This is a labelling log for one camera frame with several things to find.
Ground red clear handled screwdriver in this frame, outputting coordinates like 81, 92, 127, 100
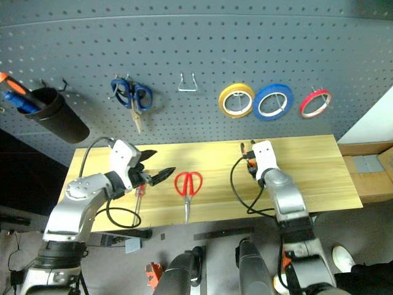
132, 184, 146, 229

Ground blue tape roll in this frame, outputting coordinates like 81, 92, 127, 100
252, 82, 295, 121

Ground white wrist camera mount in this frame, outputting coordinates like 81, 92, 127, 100
109, 140, 142, 190
251, 140, 279, 182

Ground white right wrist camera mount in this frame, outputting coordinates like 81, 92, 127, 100
251, 140, 279, 182

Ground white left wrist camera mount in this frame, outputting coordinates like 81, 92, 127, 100
109, 140, 142, 190

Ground white shoe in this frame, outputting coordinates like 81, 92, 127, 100
332, 245, 356, 273

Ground black table foot bar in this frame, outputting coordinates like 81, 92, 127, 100
91, 229, 154, 246

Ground orange black floor device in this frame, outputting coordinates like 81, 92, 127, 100
145, 262, 163, 291

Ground grey metal pegboard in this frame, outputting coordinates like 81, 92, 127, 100
0, 0, 393, 168

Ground silver wire loop hook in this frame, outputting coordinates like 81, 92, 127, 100
177, 73, 199, 92

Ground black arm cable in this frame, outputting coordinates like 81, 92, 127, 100
230, 155, 277, 216
80, 136, 142, 229

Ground yellow tape roll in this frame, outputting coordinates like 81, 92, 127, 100
218, 82, 255, 119

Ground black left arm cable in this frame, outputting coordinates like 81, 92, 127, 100
80, 136, 142, 229

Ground black cup holder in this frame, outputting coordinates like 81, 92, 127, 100
23, 87, 91, 144

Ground grey power adapter box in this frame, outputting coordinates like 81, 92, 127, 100
125, 238, 142, 254

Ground black floor cable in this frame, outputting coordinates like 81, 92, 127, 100
7, 232, 34, 277

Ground red handled scissors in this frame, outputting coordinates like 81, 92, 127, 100
174, 171, 204, 224

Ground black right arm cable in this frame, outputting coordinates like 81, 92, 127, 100
230, 155, 277, 216

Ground black floor strip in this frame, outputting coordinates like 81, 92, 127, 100
193, 226, 255, 242

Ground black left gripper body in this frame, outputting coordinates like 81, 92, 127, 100
128, 161, 154, 189

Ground red tape roll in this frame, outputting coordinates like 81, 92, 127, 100
299, 88, 333, 119

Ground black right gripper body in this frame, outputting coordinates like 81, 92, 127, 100
245, 152, 259, 181

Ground brown cardboard box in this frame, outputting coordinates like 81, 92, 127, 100
337, 141, 393, 204

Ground blue handled scissors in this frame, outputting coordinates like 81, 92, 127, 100
110, 78, 154, 135

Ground blue handled tool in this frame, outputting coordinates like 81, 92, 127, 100
2, 90, 41, 114

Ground dark rounded robot leg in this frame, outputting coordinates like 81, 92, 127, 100
235, 238, 276, 295
153, 245, 205, 295

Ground silver tape peg hook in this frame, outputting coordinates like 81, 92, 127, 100
232, 91, 247, 111
274, 91, 286, 112
311, 85, 331, 106

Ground black trouser leg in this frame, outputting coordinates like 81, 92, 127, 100
333, 262, 393, 295

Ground blue and orange markers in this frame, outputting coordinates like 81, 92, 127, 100
0, 72, 41, 109

